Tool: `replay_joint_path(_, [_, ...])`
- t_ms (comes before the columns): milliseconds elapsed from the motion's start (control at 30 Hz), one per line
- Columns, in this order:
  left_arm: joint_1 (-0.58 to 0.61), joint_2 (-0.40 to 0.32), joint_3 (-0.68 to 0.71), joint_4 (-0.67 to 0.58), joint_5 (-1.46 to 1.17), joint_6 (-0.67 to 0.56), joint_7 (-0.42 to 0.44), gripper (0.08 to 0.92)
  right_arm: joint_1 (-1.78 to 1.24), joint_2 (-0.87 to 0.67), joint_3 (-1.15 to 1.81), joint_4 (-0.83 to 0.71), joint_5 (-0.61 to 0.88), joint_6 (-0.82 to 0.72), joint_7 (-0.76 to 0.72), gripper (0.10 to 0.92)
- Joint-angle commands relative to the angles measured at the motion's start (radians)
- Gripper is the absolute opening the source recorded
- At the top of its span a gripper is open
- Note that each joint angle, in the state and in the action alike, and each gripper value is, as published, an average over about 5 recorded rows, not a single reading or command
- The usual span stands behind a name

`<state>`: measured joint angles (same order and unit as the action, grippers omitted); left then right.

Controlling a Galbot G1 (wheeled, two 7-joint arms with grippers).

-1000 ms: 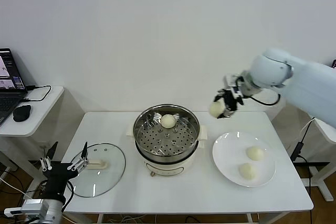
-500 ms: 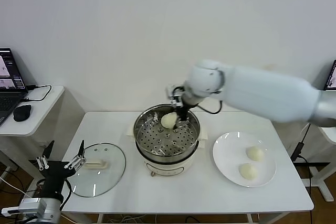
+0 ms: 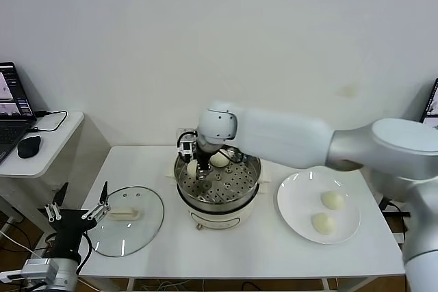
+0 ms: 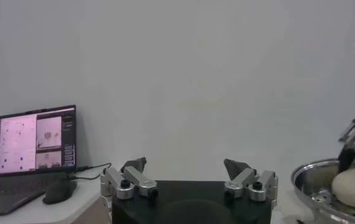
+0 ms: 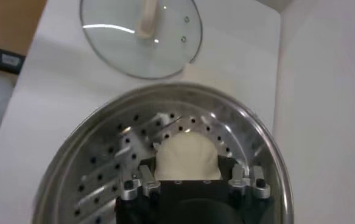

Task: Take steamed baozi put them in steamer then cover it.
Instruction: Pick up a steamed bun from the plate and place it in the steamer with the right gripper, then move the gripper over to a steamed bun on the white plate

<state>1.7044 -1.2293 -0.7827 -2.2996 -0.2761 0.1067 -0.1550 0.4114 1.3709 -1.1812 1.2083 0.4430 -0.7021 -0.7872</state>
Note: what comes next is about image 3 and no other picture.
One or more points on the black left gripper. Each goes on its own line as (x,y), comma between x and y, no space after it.
(70,227)

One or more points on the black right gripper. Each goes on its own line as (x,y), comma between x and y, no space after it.
(204,158)

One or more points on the white steamed baozi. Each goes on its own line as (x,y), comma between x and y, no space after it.
(332,200)
(191,169)
(219,161)
(323,223)

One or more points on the round glass pot lid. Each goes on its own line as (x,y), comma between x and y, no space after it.
(143,210)

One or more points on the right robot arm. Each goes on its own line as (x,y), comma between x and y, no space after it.
(291,134)

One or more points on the perforated steel steamer basket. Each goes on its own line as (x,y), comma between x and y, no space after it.
(232,186)

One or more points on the cream electric cooker base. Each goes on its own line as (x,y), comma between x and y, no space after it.
(222,218)

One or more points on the white floor power strip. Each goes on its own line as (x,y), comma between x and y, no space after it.
(37,255)

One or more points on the white side desk with mouse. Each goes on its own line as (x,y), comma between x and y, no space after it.
(51,148)

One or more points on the white rectangular table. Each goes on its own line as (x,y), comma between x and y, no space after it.
(137,169)

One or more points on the black computer mouse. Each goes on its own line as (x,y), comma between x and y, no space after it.
(29,146)

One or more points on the large white plate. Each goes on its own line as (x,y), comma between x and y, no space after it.
(297,203)

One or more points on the black laptop beside mouse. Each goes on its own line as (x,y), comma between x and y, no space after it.
(10,131)

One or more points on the white wall outlet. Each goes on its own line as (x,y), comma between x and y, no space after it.
(57,189)

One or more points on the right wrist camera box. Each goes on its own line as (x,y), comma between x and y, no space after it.
(187,148)

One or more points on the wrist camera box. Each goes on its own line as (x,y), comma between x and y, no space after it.
(39,269)
(187,148)

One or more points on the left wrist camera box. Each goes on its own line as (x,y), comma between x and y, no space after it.
(39,269)

